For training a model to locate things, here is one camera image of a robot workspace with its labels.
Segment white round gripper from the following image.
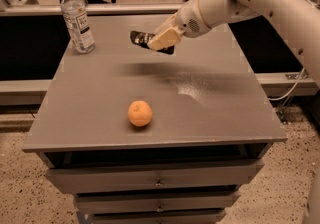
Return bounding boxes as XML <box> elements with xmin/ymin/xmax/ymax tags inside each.
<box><xmin>147</xmin><ymin>0</ymin><xmax>211</xmax><ymax>51</ymax></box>

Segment black rxbar chocolate wrapper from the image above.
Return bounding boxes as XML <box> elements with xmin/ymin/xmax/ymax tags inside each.
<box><xmin>130</xmin><ymin>31</ymin><xmax>175</xmax><ymax>55</ymax></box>

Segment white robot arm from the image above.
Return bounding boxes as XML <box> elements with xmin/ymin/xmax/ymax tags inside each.
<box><xmin>147</xmin><ymin>0</ymin><xmax>320</xmax><ymax>86</ymax></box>

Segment clear plastic water bottle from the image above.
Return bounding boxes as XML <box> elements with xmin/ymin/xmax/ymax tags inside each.
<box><xmin>61</xmin><ymin>0</ymin><xmax>95</xmax><ymax>54</ymax></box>

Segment orange fruit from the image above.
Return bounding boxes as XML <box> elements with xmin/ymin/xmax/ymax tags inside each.
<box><xmin>127</xmin><ymin>101</ymin><xmax>153</xmax><ymax>127</ymax></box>

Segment grey drawer cabinet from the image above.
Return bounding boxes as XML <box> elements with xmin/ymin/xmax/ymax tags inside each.
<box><xmin>21</xmin><ymin>12</ymin><xmax>289</xmax><ymax>224</ymax></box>

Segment grey top drawer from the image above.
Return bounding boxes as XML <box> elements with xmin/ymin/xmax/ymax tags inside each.
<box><xmin>46</xmin><ymin>160</ymin><xmax>264</xmax><ymax>194</ymax></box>

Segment grey drawer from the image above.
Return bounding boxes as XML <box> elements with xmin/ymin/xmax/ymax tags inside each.
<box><xmin>75</xmin><ymin>191</ymin><xmax>240</xmax><ymax>214</ymax></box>
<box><xmin>93</xmin><ymin>209</ymin><xmax>225</xmax><ymax>224</ymax></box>
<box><xmin>46</xmin><ymin>160</ymin><xmax>264</xmax><ymax>194</ymax></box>

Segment grey middle drawer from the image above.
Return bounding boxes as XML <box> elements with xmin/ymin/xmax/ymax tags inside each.
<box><xmin>75</xmin><ymin>191</ymin><xmax>240</xmax><ymax>214</ymax></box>

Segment grey bottom drawer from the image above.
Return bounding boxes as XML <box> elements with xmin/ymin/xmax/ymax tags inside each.
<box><xmin>93</xmin><ymin>209</ymin><xmax>225</xmax><ymax>224</ymax></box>

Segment white cable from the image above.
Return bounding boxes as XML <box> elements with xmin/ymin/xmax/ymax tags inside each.
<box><xmin>268</xmin><ymin>67</ymin><xmax>307</xmax><ymax>102</ymax></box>

